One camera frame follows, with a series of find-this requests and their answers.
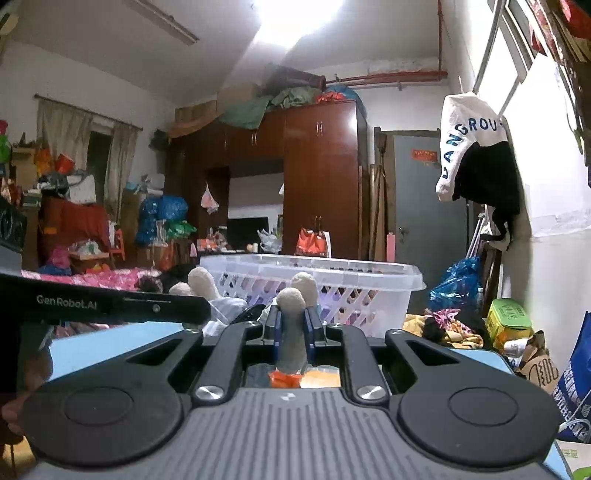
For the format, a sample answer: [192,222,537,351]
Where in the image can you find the red cloth over furniture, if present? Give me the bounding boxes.
[38,198,112,266]

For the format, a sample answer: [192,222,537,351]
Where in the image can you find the fluorescent ceiling lamp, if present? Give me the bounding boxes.
[124,0,200,46]

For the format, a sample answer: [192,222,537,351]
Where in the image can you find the blue plastic bag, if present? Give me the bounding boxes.
[428,257,484,315]

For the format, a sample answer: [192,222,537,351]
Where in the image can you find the pink printed blanket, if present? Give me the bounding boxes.
[22,268,160,292]

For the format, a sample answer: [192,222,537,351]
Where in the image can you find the grey door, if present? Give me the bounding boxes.
[392,130,472,282]

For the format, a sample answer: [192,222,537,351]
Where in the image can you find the red handbag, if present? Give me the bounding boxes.
[294,227,332,258]

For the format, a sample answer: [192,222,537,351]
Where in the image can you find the green tin box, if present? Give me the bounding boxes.
[486,298,535,344]

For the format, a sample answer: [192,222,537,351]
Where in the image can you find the orange packet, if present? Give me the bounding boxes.
[269,369,341,389]

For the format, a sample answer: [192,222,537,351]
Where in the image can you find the cardboard boxes on wardrobe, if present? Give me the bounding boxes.
[174,82,260,126]

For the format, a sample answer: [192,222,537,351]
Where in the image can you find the white printed hanging cloth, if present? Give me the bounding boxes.
[435,91,509,203]

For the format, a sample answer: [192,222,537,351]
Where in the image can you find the green cloth bundle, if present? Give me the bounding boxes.
[218,87,320,131]

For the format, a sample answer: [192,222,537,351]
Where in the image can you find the black hanging garment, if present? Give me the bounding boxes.
[451,141,522,252]

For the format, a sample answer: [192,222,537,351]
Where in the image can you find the pile of blue bags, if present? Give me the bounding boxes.
[135,195,189,247]

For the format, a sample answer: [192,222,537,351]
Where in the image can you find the black television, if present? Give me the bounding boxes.
[225,216,271,253]

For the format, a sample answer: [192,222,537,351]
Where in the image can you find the pink hanging plastic bag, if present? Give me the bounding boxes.
[200,184,221,215]

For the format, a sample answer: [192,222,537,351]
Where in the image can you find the person's left hand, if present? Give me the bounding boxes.
[0,348,54,445]

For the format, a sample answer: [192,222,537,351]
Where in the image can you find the brown wooden wardrobe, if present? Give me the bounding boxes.
[165,99,371,261]

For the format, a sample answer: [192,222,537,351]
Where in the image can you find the beige window curtains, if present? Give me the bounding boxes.
[36,98,140,217]

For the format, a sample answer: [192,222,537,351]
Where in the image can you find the beige plush toy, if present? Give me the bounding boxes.
[168,267,324,376]

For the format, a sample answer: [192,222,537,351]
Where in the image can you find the brown paper bag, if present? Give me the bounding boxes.
[512,330,560,394]

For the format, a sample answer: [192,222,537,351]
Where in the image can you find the white plastic laundry basket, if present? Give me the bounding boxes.
[199,253,426,339]

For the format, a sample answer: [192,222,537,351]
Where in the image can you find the blue printed shopping bag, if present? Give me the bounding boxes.
[551,311,591,445]

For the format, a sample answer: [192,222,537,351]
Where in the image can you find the light blue mat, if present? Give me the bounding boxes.
[48,322,185,376]

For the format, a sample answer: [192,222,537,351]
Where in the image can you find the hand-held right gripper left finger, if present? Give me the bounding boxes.
[99,307,283,404]

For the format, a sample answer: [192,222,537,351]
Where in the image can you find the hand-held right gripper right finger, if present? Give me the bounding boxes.
[302,307,490,404]

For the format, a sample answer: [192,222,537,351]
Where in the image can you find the red ceiling pipe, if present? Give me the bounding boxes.
[323,68,450,88]

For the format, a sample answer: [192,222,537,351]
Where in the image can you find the colourful cloth pile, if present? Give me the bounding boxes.
[403,308,485,350]

